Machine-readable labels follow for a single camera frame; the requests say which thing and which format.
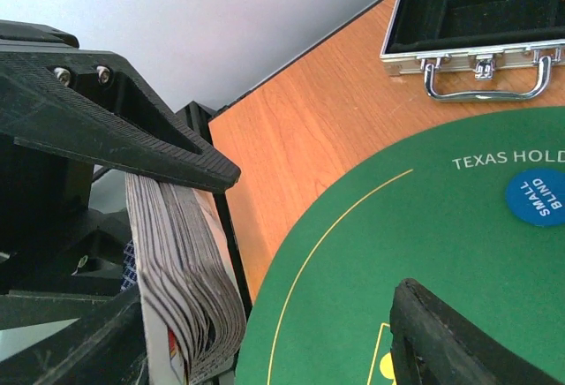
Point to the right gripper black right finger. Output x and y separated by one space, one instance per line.
432 343

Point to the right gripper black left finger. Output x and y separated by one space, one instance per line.
106 346

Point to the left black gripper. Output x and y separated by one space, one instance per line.
63 110

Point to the deck of playing cards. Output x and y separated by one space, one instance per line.
193 315

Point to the blue small blind button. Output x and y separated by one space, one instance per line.
536 196

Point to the round green poker mat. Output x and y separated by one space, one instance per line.
432 208

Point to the aluminium poker case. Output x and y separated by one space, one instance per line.
479 36

